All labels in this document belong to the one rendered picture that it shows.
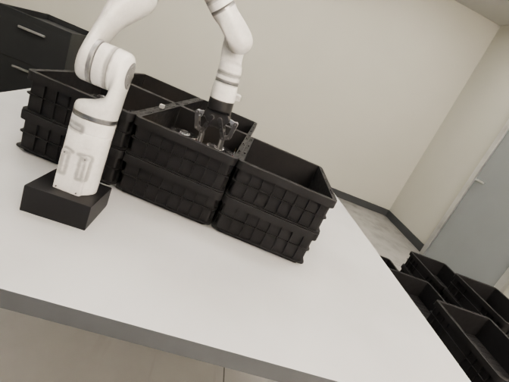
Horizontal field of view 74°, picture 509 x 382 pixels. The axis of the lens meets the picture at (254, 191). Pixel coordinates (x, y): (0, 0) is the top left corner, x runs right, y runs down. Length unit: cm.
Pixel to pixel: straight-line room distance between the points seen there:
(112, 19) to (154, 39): 373
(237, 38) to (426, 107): 432
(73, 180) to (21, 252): 18
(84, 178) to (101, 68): 24
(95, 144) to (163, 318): 40
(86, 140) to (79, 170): 7
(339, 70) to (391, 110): 90
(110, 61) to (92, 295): 45
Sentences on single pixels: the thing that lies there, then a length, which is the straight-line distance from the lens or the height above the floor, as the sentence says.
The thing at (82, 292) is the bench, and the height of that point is 70.
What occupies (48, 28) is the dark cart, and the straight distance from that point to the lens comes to 270.
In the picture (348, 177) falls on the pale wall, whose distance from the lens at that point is 498.
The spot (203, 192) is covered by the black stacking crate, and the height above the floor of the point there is 80.
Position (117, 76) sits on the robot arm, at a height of 104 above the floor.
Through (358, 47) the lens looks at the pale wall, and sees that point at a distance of 471.
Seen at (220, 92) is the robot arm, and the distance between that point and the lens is 102.
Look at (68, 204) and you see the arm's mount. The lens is 83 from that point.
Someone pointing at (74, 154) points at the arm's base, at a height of 85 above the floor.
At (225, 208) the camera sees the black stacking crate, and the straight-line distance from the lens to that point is 98.
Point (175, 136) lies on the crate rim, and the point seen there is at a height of 92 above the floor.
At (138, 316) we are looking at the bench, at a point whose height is 70.
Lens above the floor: 116
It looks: 19 degrees down
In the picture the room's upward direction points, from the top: 24 degrees clockwise
